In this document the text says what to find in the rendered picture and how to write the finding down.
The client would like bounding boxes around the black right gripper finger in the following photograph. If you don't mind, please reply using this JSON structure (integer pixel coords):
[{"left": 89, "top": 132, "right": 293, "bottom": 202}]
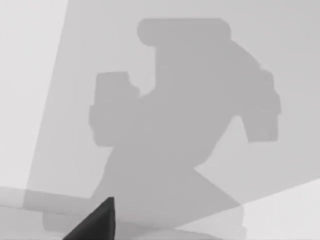
[{"left": 61, "top": 196, "right": 118, "bottom": 240}]

